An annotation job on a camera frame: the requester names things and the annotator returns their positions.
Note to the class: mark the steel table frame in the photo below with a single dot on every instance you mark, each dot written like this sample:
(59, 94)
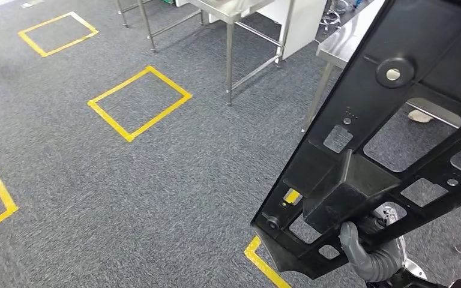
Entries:
(146, 24)

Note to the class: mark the white panel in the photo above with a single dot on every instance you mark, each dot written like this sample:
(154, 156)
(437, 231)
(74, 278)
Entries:
(302, 24)

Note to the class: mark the black right wrist camera bracket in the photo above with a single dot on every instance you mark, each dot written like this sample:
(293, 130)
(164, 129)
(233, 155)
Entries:
(433, 283)

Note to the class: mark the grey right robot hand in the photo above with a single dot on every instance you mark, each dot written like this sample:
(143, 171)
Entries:
(351, 246)

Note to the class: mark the steel side table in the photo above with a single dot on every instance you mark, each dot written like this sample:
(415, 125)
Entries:
(229, 59)

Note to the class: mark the stainless steel workbench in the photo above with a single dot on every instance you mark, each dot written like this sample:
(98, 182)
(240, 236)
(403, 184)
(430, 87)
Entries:
(334, 49)

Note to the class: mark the black plastic frame part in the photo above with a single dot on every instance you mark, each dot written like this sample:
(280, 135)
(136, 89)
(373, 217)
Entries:
(433, 31)

